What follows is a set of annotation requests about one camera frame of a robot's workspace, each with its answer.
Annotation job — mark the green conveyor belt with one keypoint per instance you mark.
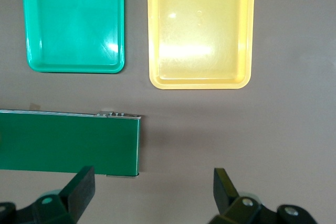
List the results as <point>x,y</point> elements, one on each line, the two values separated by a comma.
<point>65,142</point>

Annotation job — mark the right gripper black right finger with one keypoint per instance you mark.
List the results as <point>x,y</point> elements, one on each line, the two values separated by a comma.
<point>223,190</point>

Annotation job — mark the green plastic tray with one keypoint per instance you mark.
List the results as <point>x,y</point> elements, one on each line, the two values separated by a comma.
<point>73,19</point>

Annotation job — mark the yellow plastic tray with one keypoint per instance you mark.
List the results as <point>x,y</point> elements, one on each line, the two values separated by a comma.
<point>199,30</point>

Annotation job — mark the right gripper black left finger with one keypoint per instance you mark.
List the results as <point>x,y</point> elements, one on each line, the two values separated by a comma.
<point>81,187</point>

